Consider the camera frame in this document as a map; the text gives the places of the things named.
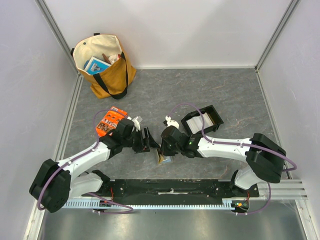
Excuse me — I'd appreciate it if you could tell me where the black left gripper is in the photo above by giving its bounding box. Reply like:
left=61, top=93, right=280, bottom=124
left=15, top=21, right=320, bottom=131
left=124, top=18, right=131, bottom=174
left=122, top=126, right=160, bottom=154

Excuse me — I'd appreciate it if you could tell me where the grey card holder wallet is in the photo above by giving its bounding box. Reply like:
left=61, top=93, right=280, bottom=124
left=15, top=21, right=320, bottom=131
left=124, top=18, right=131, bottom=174
left=157, top=149, right=173, bottom=165

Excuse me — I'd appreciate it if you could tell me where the credit card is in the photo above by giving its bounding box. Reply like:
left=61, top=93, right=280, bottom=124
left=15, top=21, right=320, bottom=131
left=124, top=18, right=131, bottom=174
left=158, top=154, right=168, bottom=164

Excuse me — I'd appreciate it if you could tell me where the black card tray box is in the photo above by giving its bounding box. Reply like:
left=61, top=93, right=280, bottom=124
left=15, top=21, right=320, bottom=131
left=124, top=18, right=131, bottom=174
left=181, top=105, right=224, bottom=135

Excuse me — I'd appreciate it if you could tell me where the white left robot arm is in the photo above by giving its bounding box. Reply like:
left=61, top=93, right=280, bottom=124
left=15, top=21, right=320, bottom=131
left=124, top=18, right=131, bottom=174
left=29, top=118, right=160, bottom=213

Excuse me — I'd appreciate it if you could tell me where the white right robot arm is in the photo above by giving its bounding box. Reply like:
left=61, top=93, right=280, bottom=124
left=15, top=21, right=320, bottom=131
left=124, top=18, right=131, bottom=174
left=161, top=126, right=286, bottom=197

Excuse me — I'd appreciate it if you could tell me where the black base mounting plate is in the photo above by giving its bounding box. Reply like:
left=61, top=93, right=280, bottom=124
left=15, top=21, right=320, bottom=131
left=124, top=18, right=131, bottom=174
left=97, top=179, right=260, bottom=198

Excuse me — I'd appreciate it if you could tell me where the mustard canvas tote bag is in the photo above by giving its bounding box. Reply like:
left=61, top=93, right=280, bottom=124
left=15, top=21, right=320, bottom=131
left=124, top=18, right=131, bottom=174
left=70, top=33, right=136, bottom=100

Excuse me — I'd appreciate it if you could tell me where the brown item in bag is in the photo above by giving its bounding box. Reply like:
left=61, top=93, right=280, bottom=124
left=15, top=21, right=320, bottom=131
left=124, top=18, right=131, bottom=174
left=102, top=53, right=121, bottom=65

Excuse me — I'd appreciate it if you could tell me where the blue book in bag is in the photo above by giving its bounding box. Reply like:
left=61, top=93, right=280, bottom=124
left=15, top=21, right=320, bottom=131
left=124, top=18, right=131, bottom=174
left=84, top=56, right=111, bottom=75

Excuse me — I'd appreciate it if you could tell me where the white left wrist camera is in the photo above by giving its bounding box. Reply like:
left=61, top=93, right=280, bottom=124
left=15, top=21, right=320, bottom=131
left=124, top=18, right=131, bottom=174
left=127, top=116, right=143, bottom=131

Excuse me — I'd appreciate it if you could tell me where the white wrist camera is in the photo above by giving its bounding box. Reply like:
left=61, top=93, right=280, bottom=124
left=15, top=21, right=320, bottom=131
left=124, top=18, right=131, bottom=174
left=163, top=115, right=180, bottom=129
left=127, top=116, right=143, bottom=131

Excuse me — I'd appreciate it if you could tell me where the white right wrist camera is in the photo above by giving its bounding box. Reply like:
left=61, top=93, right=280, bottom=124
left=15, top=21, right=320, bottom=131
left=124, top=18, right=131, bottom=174
left=163, top=115, right=180, bottom=129

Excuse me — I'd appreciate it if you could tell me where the slotted cable duct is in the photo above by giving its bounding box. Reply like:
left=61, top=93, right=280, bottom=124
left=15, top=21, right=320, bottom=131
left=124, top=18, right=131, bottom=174
left=61, top=197, right=238, bottom=210

